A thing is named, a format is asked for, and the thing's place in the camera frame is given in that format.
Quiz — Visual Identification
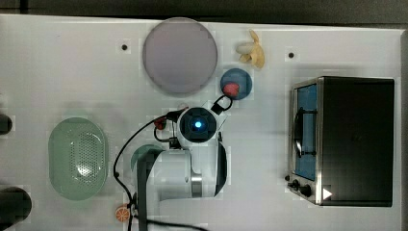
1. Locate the white gripper body with camera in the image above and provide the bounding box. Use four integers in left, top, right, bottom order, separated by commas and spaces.
176, 107, 218, 148

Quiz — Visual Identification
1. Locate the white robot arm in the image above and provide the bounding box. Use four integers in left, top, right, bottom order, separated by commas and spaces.
133, 107, 227, 231

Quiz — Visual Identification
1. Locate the green perforated strainer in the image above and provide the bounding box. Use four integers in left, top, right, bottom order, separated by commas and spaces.
48, 117, 109, 201

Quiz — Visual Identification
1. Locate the red plush strawberry on table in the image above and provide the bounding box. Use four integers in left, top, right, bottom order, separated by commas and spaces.
154, 117, 166, 130

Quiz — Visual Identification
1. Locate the red strawberry in bowl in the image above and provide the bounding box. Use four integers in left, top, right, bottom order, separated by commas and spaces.
222, 83, 240, 98

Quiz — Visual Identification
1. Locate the blue bowl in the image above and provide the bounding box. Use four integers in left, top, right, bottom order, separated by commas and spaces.
220, 68, 253, 100

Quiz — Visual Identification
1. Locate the large grey round plate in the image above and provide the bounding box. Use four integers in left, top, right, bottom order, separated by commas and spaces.
142, 17, 217, 94

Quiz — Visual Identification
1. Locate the peeled plush banana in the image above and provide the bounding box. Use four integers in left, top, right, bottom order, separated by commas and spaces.
236, 30, 265, 68

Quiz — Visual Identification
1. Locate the plush orange slice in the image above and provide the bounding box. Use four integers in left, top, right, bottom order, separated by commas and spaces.
115, 205, 131, 222

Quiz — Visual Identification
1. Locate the silver black toaster oven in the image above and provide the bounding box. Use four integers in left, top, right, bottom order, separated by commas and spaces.
285, 76, 395, 207

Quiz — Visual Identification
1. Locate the black round base upper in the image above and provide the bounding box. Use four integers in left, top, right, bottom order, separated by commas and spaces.
0, 115, 13, 135

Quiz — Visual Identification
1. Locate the black round base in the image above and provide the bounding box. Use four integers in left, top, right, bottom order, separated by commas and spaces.
0, 187, 32, 231
0, 115, 13, 135

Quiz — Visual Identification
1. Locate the black round base lower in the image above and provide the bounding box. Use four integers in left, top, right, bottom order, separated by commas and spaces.
0, 187, 32, 231

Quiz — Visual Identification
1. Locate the black cable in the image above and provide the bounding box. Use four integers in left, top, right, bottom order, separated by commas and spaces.
113, 94, 234, 231

